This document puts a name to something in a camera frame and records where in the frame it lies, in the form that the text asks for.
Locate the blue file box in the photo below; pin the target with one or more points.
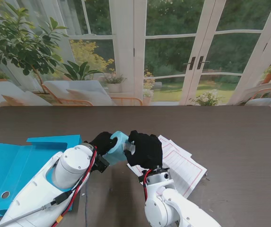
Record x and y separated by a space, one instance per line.
12 165

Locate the light blue label roll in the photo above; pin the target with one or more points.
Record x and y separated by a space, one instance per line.
118 153

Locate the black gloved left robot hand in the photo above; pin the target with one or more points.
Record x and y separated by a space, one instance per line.
102 142

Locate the peeled white label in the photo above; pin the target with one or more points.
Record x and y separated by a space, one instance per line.
129 146

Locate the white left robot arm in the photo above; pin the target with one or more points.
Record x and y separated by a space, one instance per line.
73 163

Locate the printed garden room backdrop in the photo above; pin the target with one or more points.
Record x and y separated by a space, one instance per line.
168 47

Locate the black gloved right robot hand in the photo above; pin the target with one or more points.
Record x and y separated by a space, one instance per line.
147 151

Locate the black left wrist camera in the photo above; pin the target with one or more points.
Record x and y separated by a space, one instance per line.
101 163

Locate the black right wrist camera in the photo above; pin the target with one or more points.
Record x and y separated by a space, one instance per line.
142 179

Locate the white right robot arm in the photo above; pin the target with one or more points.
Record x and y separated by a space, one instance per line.
161 208

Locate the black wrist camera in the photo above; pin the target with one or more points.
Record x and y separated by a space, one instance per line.
101 163
142 179

